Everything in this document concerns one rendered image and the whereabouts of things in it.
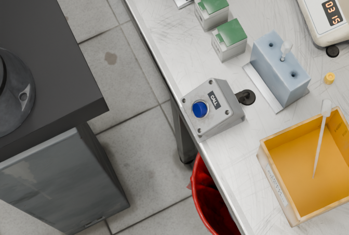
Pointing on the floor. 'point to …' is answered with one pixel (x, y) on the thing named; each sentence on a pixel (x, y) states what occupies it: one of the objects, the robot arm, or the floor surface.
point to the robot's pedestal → (64, 182)
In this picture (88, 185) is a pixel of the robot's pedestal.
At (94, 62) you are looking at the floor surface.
